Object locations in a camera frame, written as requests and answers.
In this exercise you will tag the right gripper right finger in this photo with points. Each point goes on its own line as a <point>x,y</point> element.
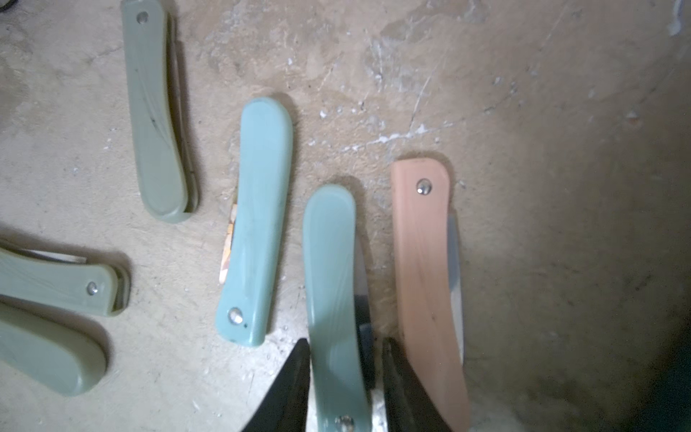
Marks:
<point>408,406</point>

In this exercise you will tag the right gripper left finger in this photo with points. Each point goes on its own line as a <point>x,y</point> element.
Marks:
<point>285,406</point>

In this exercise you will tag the pink folding knife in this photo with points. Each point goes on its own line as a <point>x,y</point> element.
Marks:
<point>428,284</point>

